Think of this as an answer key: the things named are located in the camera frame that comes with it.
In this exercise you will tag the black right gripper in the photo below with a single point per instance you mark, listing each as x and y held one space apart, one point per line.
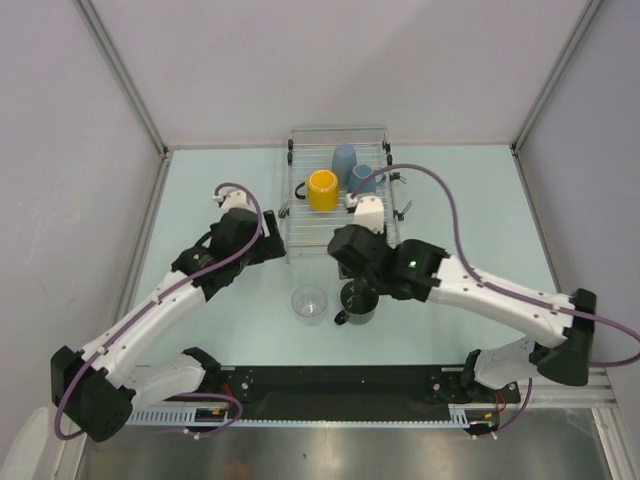
344 272

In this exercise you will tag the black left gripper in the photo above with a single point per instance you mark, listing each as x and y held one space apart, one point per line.
268 247

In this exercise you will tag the grey ceramic mug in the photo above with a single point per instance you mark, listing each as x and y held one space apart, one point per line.
358 302

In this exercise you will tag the clear octagonal glass cup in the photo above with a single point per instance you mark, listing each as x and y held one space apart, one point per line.
309 303

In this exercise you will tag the yellow ceramic mug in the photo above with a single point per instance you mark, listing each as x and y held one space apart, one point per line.
320 190

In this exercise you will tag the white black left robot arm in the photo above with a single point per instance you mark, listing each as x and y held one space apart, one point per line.
99 386

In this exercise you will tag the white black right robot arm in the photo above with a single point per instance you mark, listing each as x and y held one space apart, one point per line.
557 331

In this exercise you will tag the light blue plain cup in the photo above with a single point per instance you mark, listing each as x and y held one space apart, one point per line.
343 161

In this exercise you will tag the blue ribbed flower mug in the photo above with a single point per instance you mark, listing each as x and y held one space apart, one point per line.
357 180

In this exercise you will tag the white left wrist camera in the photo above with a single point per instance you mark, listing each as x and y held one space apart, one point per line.
233 199

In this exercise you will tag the metal wire dish rack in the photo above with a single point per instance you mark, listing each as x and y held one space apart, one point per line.
305 231

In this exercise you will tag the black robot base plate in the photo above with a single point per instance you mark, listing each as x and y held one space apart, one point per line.
351 388

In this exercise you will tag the grey slotted cable duct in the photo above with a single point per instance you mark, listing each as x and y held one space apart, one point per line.
216 415

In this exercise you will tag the aluminium frame post left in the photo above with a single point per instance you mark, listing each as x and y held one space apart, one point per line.
114 61

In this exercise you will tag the aluminium frame post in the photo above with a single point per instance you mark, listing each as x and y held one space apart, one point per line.
569 50
114 61

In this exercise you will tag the aluminium frame post right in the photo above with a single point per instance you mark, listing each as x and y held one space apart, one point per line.
569 50

